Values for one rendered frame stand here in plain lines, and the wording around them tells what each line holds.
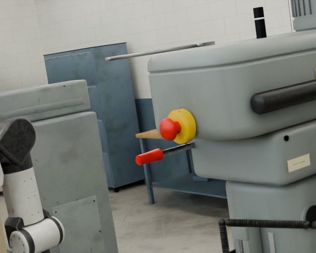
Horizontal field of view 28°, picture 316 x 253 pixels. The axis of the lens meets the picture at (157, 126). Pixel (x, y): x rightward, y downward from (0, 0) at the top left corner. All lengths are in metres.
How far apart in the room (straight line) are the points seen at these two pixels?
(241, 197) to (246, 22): 5.94
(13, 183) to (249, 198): 0.69
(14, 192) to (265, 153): 0.77
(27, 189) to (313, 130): 0.81
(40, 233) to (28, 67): 9.35
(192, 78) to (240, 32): 6.14
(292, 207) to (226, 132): 0.22
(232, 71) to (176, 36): 7.02
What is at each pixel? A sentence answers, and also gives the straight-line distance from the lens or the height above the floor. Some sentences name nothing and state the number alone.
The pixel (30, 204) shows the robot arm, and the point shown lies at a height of 1.55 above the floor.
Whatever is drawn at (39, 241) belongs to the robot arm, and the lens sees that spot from 1.68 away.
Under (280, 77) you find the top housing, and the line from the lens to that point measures 1.09.
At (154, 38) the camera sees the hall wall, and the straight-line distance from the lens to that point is 8.41.
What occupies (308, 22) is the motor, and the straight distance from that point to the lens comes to 1.37.
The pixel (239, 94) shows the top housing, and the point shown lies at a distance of 1.04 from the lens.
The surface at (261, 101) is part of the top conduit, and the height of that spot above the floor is 1.79.
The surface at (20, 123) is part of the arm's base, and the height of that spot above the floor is 1.76.
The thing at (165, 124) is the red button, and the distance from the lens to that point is 1.08.
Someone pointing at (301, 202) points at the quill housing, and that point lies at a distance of 1.20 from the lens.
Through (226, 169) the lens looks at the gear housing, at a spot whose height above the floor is 1.65.
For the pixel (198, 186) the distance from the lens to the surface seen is 7.33.
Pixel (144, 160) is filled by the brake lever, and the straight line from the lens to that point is 1.17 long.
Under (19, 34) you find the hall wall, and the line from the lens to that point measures 10.95.
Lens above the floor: 1.91
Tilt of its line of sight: 7 degrees down
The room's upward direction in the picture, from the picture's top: 8 degrees counter-clockwise
